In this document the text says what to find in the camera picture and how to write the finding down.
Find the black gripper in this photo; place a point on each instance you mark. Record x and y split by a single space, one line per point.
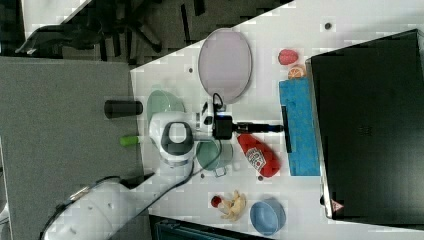
224 127

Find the blue glass oven door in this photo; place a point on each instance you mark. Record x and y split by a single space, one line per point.
299 129

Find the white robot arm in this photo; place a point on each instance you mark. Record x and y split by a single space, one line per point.
100 210

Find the black toaster oven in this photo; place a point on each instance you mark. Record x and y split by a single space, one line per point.
368 109

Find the red ketchup bottle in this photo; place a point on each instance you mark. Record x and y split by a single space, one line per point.
259 155

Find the green measuring cup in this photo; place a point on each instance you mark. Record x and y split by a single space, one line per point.
215 156

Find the lilac round plate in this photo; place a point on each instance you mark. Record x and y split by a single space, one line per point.
225 64

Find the peeled toy banana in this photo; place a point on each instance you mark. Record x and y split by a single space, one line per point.
233 209

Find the toy orange slice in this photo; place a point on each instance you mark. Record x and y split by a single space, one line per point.
297 72

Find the toy strawberry near banana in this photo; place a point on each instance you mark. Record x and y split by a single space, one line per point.
215 201

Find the toy strawberry near plate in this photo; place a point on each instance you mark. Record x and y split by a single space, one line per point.
287 57

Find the green perforated colander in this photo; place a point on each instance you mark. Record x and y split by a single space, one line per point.
162 101

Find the blue bowl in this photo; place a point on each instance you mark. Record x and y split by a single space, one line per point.
267 216

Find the green round object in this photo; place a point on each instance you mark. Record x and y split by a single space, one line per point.
129 141

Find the black office chair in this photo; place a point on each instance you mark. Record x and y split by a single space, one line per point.
82 24

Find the black cylinder post upper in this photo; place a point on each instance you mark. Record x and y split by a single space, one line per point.
122 108

